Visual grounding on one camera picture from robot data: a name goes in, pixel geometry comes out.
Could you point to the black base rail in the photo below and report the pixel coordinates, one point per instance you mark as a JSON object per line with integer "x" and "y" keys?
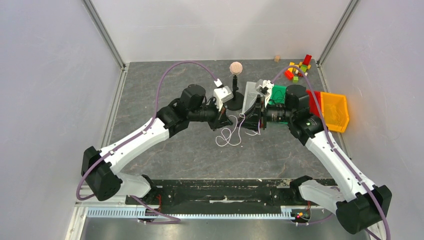
{"x": 223, "y": 196}

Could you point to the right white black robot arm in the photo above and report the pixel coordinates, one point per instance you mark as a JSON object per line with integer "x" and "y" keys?
{"x": 358, "y": 203}

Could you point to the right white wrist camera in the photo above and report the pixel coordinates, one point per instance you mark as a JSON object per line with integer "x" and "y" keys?
{"x": 265, "y": 88}

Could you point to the small wooden cube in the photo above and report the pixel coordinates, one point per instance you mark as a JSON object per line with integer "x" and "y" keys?
{"x": 277, "y": 59}

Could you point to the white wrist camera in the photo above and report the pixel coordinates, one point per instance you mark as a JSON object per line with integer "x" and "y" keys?
{"x": 222, "y": 94}
{"x": 265, "y": 88}

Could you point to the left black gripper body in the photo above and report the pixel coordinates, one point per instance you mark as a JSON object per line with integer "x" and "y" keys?
{"x": 214, "y": 124}

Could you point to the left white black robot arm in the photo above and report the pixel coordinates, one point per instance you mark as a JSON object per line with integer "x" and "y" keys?
{"x": 101, "y": 168}

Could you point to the red plastic bin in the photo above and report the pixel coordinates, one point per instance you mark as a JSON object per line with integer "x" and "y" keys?
{"x": 315, "y": 109}

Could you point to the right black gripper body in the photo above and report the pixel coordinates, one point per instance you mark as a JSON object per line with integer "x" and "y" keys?
{"x": 259, "y": 113}

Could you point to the white plastic bin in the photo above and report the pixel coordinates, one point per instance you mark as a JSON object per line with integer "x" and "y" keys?
{"x": 250, "y": 95}

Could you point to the orange plastic bin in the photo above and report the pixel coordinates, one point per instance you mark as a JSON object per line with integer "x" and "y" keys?
{"x": 334, "y": 108}

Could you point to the black stand with pink ball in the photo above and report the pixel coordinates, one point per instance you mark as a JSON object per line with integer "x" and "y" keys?
{"x": 236, "y": 103}

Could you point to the green plastic bin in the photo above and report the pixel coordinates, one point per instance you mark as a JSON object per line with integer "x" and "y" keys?
{"x": 278, "y": 95}

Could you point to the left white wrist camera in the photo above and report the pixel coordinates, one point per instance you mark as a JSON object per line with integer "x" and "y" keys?
{"x": 222, "y": 94}

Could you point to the pile of coloured toy blocks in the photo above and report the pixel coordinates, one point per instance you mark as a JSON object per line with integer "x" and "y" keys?
{"x": 293, "y": 72}

